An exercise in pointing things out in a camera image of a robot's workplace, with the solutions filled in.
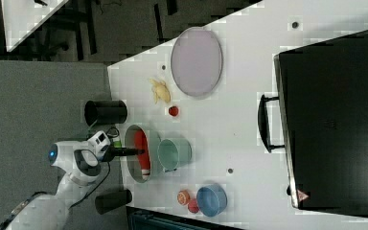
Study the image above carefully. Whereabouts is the plush orange slice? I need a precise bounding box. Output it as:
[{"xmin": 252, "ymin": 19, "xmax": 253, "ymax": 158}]
[{"xmin": 176, "ymin": 190, "xmax": 191, "ymax": 205}]

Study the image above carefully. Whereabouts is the blue bowl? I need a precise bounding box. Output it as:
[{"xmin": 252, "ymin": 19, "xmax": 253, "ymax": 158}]
[{"xmin": 196, "ymin": 184, "xmax": 227, "ymax": 218}]

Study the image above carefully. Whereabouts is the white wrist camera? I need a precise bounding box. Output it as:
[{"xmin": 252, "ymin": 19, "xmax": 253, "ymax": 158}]
[{"xmin": 87, "ymin": 130, "xmax": 111, "ymax": 161}]

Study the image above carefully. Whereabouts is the lilac round plate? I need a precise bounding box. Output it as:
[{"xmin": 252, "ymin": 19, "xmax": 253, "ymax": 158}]
[{"xmin": 171, "ymin": 27, "xmax": 223, "ymax": 97}]

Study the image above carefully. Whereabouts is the small red plush strawberry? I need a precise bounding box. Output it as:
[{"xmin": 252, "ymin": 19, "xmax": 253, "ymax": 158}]
[{"xmin": 168, "ymin": 105, "xmax": 179, "ymax": 117}]

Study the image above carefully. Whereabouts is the black cylinder container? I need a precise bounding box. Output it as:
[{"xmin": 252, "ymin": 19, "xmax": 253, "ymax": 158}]
[{"xmin": 84, "ymin": 101, "xmax": 127, "ymax": 126}]

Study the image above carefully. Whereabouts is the plush peeled banana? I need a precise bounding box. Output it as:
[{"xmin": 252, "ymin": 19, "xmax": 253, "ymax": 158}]
[{"xmin": 149, "ymin": 79, "xmax": 171, "ymax": 104}]

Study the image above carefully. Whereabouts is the silver toaster oven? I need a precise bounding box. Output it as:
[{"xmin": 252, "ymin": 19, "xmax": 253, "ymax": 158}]
[{"xmin": 258, "ymin": 30, "xmax": 368, "ymax": 218}]

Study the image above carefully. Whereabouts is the lime green cup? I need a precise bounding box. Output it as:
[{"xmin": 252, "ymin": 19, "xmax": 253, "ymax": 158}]
[{"xmin": 113, "ymin": 137, "xmax": 122, "ymax": 148}]

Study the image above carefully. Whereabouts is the pink plush strawberry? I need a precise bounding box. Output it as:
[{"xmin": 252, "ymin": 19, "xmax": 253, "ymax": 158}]
[{"xmin": 187, "ymin": 198, "xmax": 199, "ymax": 214}]

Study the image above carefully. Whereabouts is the green mug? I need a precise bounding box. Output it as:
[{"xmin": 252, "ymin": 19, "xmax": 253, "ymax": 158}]
[{"xmin": 157, "ymin": 138, "xmax": 193, "ymax": 173}]

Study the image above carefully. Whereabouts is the green oval strainer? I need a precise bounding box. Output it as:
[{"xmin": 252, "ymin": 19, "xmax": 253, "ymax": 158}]
[{"xmin": 125, "ymin": 125, "xmax": 162, "ymax": 183}]

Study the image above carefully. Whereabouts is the red plush ketchup bottle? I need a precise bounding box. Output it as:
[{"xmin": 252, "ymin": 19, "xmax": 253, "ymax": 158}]
[{"xmin": 134, "ymin": 129, "xmax": 150, "ymax": 179}]

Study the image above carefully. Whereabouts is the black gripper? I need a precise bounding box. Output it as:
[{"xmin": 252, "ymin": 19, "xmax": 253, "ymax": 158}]
[{"xmin": 102, "ymin": 146, "xmax": 145, "ymax": 162}]

